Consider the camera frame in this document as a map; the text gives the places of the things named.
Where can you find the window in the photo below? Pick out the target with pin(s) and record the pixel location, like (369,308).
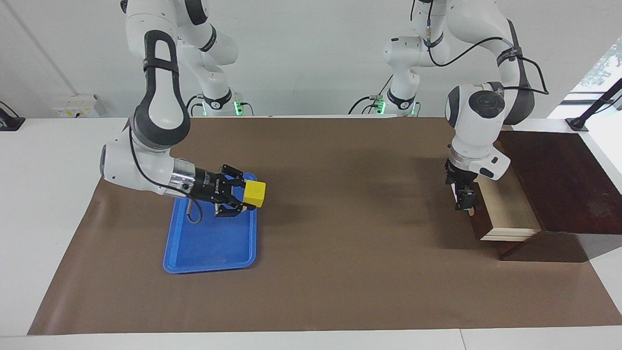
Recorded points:
(610,68)

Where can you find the black clamp mount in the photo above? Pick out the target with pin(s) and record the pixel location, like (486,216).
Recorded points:
(9,122)

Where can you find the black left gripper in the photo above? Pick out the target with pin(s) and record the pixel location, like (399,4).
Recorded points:
(459,180)

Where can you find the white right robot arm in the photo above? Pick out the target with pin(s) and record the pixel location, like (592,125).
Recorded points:
(160,112)

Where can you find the yellow cube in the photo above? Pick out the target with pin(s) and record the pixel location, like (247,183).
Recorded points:
(255,193)

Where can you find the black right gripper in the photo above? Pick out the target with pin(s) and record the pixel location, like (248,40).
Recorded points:
(209,187)

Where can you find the blue plastic tray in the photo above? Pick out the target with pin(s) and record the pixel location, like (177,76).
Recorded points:
(209,248)

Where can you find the dark wooden drawer cabinet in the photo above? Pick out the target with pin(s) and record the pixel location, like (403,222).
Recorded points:
(573,189)

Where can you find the black camera stand pole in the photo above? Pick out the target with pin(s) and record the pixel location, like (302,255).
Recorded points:
(600,104)

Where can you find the brown paper table mat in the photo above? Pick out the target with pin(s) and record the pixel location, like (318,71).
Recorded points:
(340,243)

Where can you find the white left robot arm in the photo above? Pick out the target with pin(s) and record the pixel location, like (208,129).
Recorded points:
(474,131)

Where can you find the white wall outlet box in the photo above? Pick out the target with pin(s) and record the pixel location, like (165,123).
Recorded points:
(75,107)

